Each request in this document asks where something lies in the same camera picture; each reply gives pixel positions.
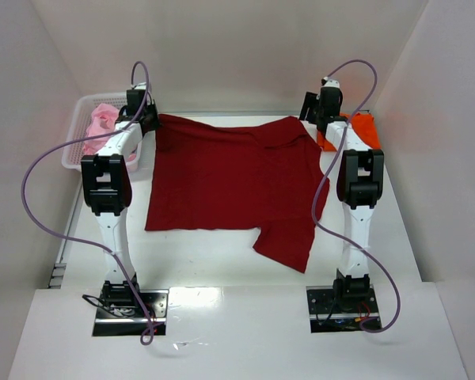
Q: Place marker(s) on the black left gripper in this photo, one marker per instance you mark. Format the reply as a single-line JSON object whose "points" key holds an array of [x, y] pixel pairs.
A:
{"points": [[150, 117]]}

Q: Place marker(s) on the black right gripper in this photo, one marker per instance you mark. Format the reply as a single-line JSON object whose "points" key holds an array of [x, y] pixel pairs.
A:
{"points": [[309, 107]]}

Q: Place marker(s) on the dark red t shirt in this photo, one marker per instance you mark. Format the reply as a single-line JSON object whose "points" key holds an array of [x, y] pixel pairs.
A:
{"points": [[266, 177]]}

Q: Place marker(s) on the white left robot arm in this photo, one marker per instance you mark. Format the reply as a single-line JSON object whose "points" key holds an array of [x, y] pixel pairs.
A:
{"points": [[108, 194]]}

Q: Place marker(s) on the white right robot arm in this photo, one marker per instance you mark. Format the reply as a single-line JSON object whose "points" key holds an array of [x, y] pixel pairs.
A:
{"points": [[359, 187]]}

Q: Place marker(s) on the orange folded t shirt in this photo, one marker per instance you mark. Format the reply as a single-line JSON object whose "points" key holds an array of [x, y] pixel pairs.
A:
{"points": [[364, 126]]}

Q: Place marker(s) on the pink t shirt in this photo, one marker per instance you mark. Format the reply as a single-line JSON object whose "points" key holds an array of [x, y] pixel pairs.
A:
{"points": [[103, 119]]}

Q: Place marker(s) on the white plastic laundry basket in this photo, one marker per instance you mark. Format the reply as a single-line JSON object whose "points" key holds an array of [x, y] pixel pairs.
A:
{"points": [[81, 119]]}

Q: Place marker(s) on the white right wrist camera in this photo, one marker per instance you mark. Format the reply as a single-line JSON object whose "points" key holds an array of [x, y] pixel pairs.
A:
{"points": [[330, 83]]}

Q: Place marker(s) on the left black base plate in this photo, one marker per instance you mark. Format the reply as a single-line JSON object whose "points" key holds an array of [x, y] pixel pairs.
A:
{"points": [[114, 320]]}

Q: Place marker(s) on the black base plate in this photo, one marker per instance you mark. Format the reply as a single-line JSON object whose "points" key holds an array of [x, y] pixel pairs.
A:
{"points": [[114, 320], [340, 314]]}

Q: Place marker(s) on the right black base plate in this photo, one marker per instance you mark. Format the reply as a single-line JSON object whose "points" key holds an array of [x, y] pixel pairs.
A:
{"points": [[340, 314]]}

